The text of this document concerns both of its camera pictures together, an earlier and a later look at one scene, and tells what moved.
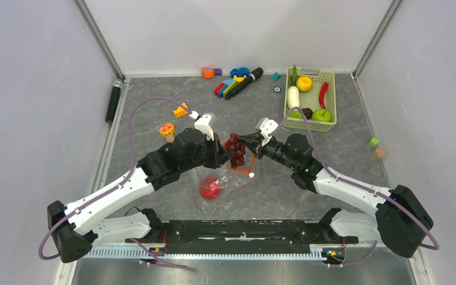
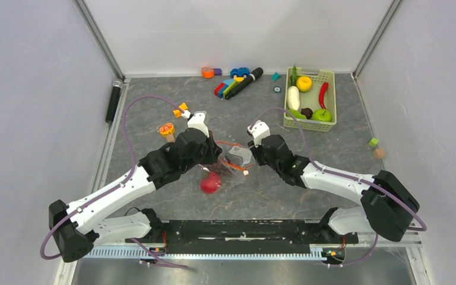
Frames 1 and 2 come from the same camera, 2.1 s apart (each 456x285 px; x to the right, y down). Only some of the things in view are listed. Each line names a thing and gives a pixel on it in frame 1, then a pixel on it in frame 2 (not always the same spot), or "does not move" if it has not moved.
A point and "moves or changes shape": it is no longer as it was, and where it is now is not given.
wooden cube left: x=170 y=138 does not move
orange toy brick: x=180 y=111 does not move
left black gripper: x=218 y=158 does not move
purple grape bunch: x=235 y=147 → x=221 y=168
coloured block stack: x=224 y=88 does not move
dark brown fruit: x=307 y=113 does not move
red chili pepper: x=322 y=97 does not move
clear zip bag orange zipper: x=219 y=181 moves or changes shape
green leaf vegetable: x=294 y=76 does not move
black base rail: x=242 y=237 does not move
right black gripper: x=253 y=139 → x=256 y=152
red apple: x=209 y=188 moves or changes shape
